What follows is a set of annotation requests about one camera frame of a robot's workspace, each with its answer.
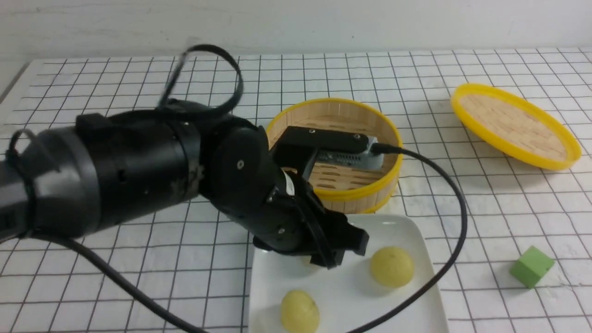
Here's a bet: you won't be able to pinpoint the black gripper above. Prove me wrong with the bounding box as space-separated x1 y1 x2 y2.
252 171 370 270

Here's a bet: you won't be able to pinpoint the yellow-green steamed bun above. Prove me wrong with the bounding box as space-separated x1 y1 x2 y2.
370 247 415 289

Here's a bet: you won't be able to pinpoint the yellow steamed bun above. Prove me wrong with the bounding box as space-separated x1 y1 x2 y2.
280 290 320 333

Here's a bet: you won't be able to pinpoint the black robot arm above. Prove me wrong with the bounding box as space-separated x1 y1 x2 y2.
1 113 369 268

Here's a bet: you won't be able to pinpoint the white square plate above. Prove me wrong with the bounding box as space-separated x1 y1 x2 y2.
249 214 435 333

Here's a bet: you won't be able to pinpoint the yellow-rimmed bamboo steamer basket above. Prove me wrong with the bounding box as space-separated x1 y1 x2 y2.
266 98 402 214

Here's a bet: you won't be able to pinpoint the green foam cube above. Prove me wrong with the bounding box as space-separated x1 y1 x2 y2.
509 246 555 289

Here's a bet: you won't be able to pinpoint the yellow-rimmed bamboo steamer lid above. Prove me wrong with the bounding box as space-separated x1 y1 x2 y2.
450 83 582 170

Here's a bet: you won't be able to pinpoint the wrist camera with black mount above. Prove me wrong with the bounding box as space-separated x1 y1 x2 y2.
270 126 383 179

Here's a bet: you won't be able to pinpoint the black camera cable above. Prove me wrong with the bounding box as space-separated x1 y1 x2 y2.
7 44 468 333

